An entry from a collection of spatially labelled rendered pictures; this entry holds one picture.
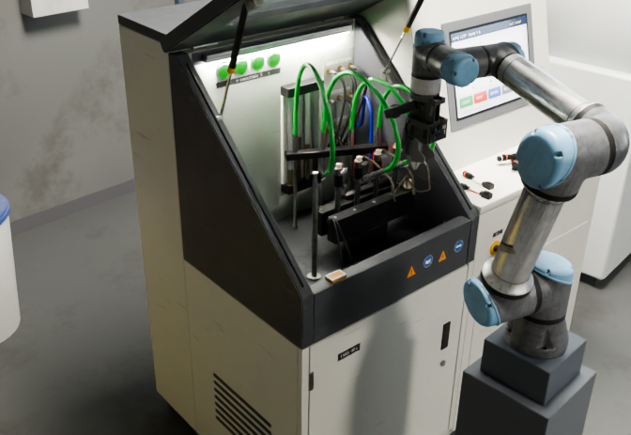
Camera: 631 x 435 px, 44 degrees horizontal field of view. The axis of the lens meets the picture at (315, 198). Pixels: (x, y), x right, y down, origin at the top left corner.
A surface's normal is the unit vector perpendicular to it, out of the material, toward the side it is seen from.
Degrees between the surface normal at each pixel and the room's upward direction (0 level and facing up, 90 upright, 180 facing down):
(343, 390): 90
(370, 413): 90
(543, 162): 83
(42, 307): 0
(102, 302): 0
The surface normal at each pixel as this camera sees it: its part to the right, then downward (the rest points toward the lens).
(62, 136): 0.71, 0.33
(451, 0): 0.63, 0.14
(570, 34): -0.67, 0.34
